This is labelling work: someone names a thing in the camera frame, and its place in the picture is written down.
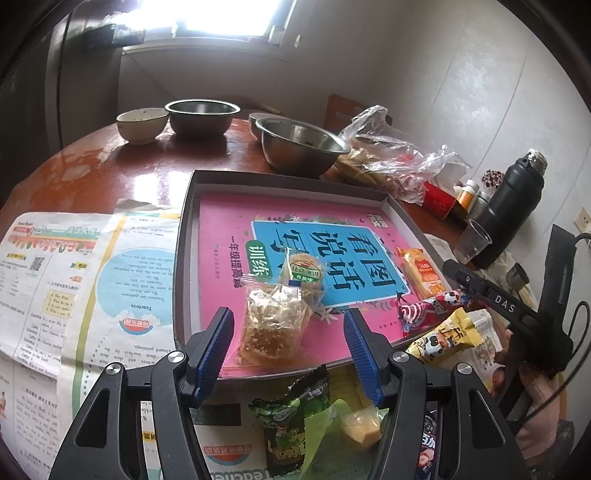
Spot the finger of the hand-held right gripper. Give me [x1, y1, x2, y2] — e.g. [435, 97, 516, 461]
[441, 259, 486, 302]

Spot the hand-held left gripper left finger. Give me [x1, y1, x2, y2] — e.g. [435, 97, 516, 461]
[48, 307, 235, 480]

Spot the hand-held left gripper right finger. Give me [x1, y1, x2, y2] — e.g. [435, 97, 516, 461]
[343, 308, 527, 480]

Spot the orange snack packet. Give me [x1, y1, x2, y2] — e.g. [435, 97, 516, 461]
[396, 247, 446, 300]

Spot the red panda snack packet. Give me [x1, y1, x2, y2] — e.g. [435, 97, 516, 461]
[397, 287, 472, 339]

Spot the yellow panda snack packet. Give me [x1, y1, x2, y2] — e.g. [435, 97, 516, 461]
[406, 307, 485, 366]

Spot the beige cake clear packet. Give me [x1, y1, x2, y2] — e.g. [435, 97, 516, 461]
[238, 282, 317, 367]

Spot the grey cardboard box tray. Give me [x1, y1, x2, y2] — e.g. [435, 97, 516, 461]
[173, 170, 455, 381]

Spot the dark green pea packet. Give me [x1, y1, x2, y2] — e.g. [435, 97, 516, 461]
[248, 364, 331, 478]

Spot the light green cake packet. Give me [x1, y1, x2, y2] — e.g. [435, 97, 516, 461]
[300, 398, 384, 480]

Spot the blue cookie packet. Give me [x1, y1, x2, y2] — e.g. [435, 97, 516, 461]
[418, 401, 446, 480]

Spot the round cake green-label packet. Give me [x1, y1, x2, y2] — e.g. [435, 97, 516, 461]
[245, 249, 328, 309]

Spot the person's right forearm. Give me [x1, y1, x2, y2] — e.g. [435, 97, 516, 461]
[515, 362, 566, 464]

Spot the person's right hand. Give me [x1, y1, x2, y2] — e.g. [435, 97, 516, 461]
[490, 344, 509, 398]

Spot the clear plastic cup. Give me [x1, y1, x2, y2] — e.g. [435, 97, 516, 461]
[452, 217, 494, 265]

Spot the small steel cup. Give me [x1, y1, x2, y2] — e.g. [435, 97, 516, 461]
[505, 263, 530, 289]

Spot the orange medicine bottle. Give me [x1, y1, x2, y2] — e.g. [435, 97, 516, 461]
[457, 180, 481, 214]

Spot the red tissue box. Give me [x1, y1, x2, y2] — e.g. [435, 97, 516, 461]
[422, 181, 467, 223]

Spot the black thermos bottle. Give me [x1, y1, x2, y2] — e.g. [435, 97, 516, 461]
[466, 148, 549, 271]

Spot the newspaper with blue circle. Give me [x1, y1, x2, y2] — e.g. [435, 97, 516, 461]
[65, 198, 185, 416]

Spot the pink book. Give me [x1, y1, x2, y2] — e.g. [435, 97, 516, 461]
[198, 194, 411, 370]

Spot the clear plastic bag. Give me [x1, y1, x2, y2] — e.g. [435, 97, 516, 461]
[337, 105, 472, 206]

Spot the newspaper with red banner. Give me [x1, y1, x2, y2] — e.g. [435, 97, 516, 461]
[0, 211, 109, 386]

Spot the wooden chair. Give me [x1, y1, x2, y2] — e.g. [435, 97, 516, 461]
[325, 93, 393, 136]

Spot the steel bowl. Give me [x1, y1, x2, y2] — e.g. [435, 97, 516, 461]
[255, 117, 352, 178]
[165, 100, 242, 137]

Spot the small ceramic bowl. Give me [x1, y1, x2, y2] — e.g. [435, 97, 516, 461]
[116, 107, 169, 145]

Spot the dark refrigerator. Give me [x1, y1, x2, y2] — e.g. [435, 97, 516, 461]
[0, 0, 125, 199]

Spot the window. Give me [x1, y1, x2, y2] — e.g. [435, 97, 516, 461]
[83, 0, 301, 48]

